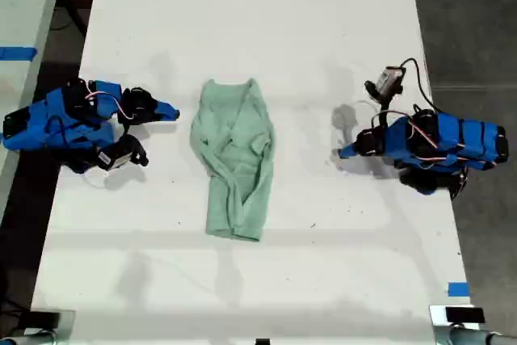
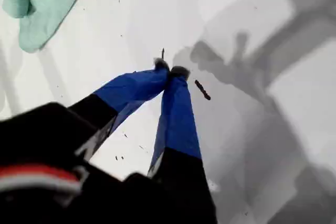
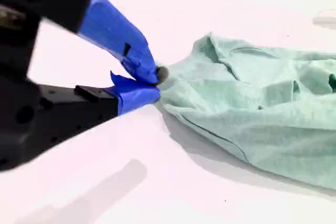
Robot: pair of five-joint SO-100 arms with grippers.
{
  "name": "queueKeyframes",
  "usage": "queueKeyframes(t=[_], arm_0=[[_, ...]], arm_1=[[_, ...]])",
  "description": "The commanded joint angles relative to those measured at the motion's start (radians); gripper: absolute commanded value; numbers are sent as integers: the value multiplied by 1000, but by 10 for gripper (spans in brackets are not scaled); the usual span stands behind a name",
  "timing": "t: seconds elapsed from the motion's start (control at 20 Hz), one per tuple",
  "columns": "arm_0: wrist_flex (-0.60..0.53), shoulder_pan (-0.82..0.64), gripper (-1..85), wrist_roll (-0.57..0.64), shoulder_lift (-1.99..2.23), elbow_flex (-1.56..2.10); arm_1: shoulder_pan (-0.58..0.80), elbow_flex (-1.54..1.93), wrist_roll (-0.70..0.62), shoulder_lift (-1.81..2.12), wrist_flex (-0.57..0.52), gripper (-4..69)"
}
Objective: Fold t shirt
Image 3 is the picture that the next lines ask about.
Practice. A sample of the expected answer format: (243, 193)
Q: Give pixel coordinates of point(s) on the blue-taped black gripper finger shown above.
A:
(115, 32)
(136, 96)

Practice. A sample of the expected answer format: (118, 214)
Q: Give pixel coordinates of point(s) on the pale green T-shirt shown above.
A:
(249, 98)

